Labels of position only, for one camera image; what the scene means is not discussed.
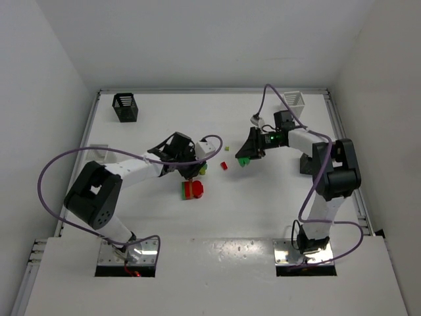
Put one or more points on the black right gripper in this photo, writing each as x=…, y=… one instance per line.
x=256, y=142

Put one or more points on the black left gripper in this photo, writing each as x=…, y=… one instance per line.
x=189, y=169

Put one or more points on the green lego brick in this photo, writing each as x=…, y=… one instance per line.
x=243, y=161

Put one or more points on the multicolour lego stack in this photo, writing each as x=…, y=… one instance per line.
x=203, y=170

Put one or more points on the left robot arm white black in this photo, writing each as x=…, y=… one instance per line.
x=94, y=195

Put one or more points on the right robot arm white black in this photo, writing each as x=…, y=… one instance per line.
x=333, y=166

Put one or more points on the small red sloped lego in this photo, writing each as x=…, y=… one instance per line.
x=224, y=166

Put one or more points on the red green brown lego stack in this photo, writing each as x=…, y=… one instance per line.
x=192, y=189

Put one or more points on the black slotted container right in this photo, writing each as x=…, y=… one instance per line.
x=306, y=165

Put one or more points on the black slotted container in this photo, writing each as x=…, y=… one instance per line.
x=125, y=107
x=306, y=165

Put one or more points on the black slotted container far left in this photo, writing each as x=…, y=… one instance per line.
x=125, y=107

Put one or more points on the white slotted container far right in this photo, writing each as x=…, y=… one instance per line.
x=295, y=101

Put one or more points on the white slotted container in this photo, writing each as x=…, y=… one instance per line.
x=101, y=156
x=295, y=101

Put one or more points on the white slotted container near left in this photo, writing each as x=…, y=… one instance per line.
x=101, y=156

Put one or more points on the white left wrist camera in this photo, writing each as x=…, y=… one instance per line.
x=203, y=149

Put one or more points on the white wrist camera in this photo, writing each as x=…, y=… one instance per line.
x=257, y=121
x=203, y=149

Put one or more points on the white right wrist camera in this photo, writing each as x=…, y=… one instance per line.
x=257, y=121

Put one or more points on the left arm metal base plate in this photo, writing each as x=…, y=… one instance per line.
x=141, y=254

